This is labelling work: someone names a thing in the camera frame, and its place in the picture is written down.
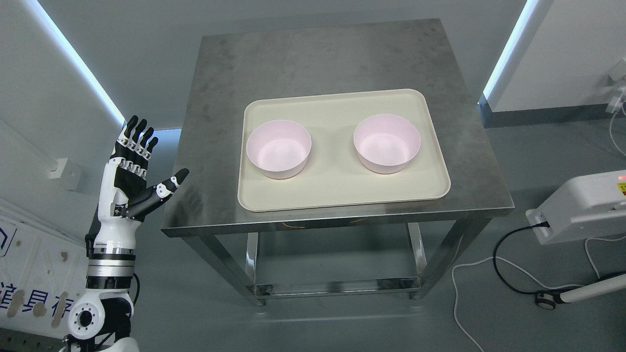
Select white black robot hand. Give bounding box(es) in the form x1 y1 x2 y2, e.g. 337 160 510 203
92 115 190 255

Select pink bowl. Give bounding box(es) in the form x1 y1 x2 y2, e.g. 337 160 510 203
353 113 422 175
246 120 313 179

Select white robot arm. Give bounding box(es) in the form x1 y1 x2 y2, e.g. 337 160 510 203
61 253 139 352

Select white sign board blue text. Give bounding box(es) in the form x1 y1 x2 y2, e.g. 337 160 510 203
0 200 87 338

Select stainless steel table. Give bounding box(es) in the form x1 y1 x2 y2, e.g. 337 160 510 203
162 19 514 306

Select cream plastic tray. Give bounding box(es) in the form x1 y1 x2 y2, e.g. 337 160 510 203
237 89 451 212

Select white caster leg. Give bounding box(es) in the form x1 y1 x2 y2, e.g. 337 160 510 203
535 272 626 310

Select white device with red light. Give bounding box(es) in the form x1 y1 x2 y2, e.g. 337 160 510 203
525 170 626 245

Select white wall socket box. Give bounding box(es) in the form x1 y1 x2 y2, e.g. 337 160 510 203
48 158 84 191

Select black power cable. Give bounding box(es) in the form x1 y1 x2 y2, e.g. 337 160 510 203
493 222 626 295

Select white wall plug adapter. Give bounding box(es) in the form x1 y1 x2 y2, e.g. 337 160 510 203
604 76 626 114

